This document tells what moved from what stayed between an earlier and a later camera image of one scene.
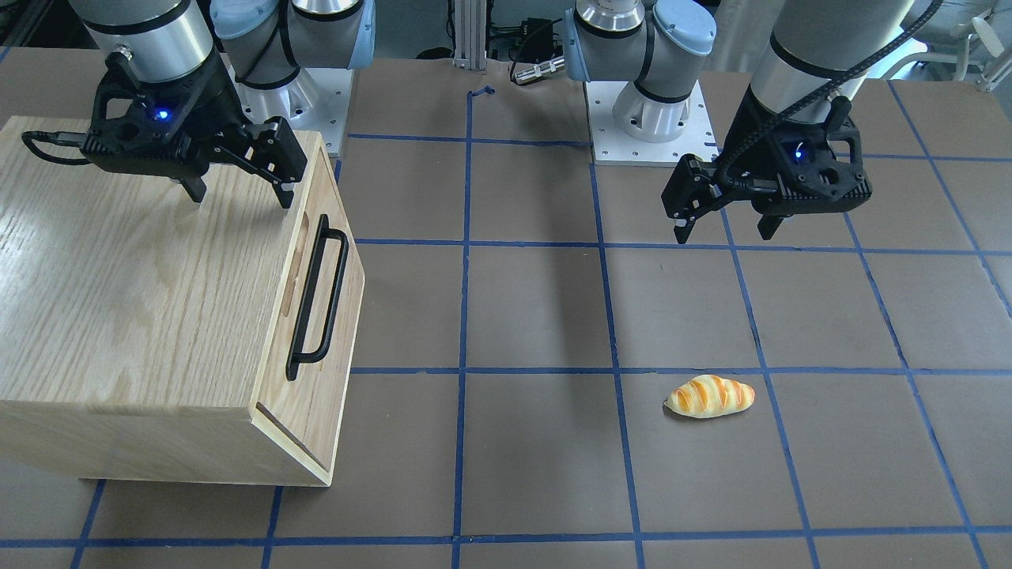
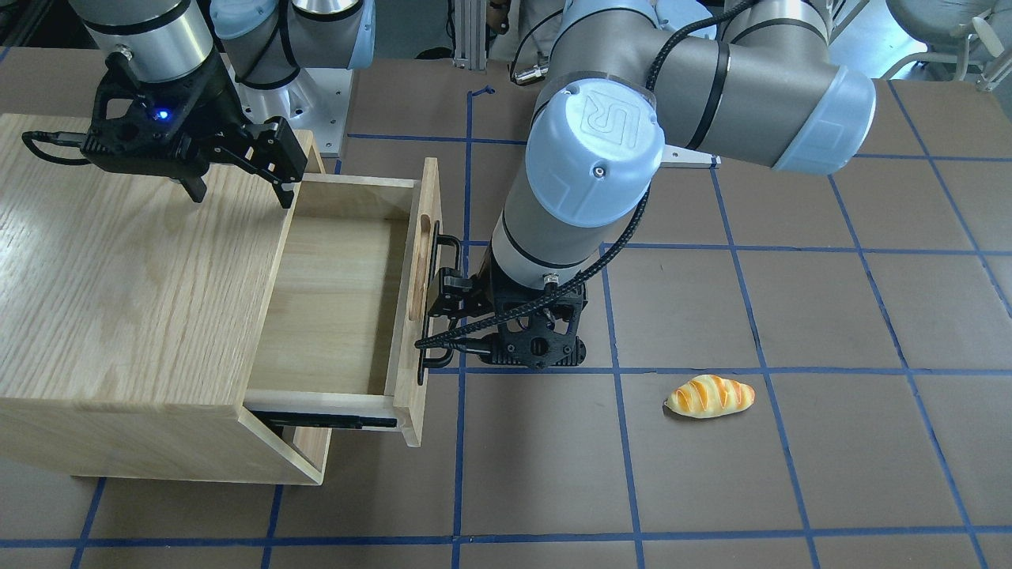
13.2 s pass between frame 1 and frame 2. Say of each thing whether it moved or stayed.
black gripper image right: moved
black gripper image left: stayed
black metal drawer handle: moved
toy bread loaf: stayed
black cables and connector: moved
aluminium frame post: stayed
